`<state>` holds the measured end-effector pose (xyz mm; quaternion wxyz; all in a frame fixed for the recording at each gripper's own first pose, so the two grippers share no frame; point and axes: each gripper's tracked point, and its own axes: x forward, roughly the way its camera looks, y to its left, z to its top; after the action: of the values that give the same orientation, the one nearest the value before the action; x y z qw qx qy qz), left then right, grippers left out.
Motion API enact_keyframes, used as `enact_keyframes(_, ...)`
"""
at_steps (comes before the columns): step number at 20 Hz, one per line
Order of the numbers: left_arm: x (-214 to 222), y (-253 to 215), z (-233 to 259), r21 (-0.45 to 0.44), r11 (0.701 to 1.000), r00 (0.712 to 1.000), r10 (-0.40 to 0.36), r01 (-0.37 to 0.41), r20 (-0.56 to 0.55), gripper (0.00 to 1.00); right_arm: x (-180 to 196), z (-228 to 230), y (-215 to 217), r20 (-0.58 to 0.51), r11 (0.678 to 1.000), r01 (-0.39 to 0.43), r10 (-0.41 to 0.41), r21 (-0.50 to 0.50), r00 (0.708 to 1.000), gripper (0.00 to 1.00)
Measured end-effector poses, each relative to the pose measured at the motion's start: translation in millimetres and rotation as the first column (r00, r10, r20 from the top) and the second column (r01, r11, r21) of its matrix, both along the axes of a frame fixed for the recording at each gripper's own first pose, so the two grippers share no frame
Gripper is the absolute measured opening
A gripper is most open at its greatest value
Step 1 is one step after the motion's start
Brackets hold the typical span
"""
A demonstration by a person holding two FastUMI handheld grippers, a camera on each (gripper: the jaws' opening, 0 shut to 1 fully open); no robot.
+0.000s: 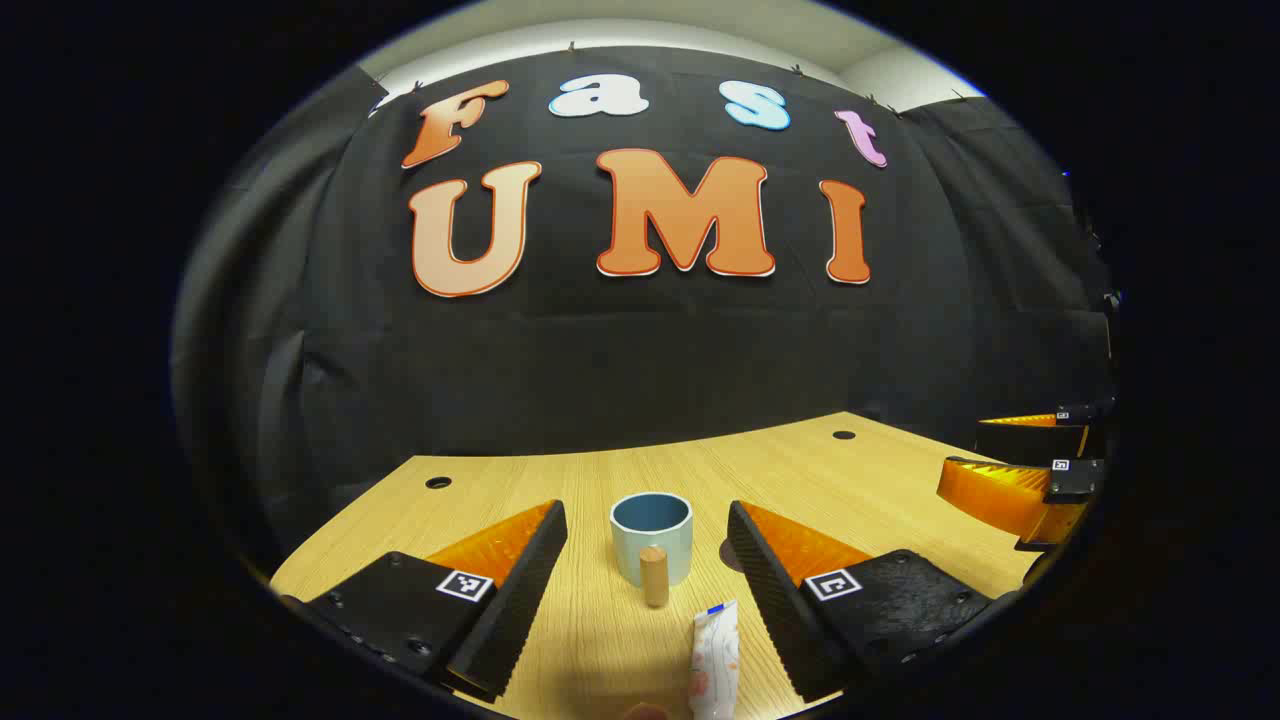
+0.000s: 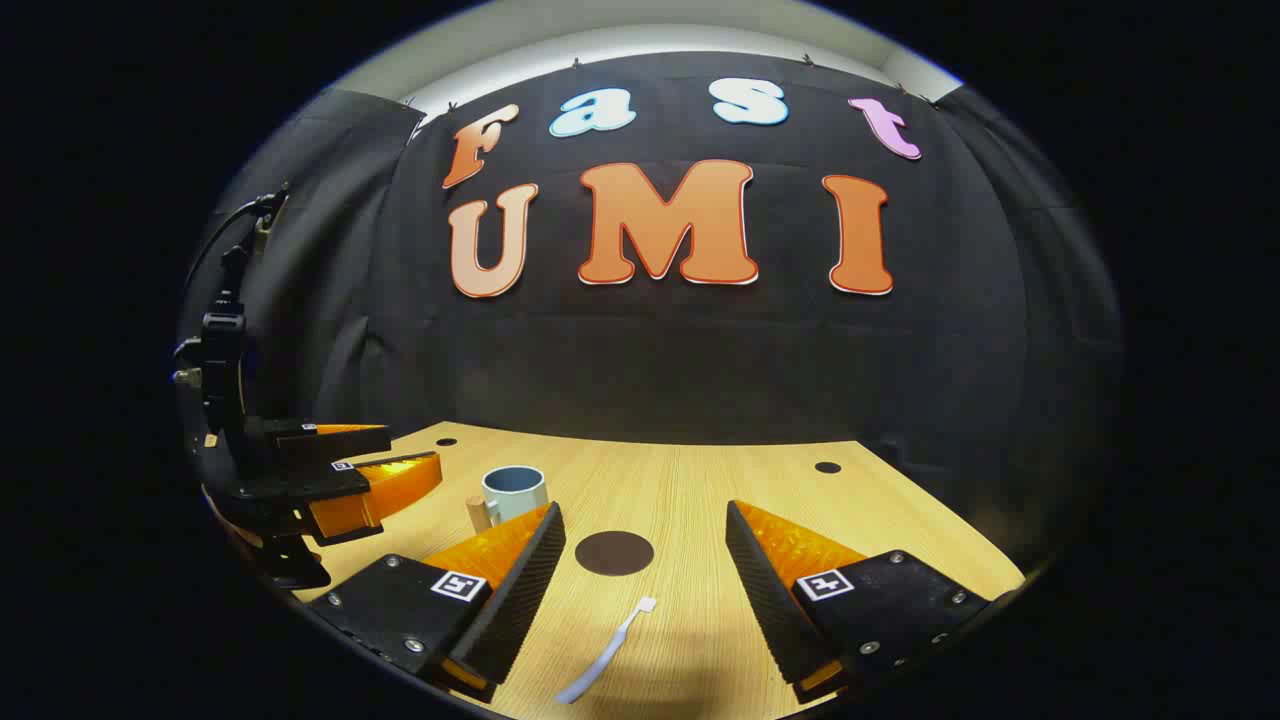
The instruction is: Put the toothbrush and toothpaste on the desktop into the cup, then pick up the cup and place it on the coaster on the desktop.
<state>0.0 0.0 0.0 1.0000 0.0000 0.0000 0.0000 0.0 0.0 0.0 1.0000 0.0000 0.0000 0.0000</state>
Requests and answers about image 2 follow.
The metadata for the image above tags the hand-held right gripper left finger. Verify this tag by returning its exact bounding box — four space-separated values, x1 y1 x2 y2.
305 502 567 703

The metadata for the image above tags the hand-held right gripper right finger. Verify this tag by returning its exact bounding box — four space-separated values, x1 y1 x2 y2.
725 500 991 706

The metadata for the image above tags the blue cup with wooden handle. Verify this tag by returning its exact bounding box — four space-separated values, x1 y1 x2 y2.
465 465 549 533

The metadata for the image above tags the dark round coaster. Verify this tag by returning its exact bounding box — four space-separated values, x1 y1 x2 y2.
575 530 655 577

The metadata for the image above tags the white toothbrush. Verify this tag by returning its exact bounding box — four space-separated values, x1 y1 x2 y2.
553 596 658 706

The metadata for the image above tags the wooden desktop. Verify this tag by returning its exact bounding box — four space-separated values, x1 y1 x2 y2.
205 420 1029 720

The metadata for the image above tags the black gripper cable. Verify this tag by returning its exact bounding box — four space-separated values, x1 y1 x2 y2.
185 193 291 301

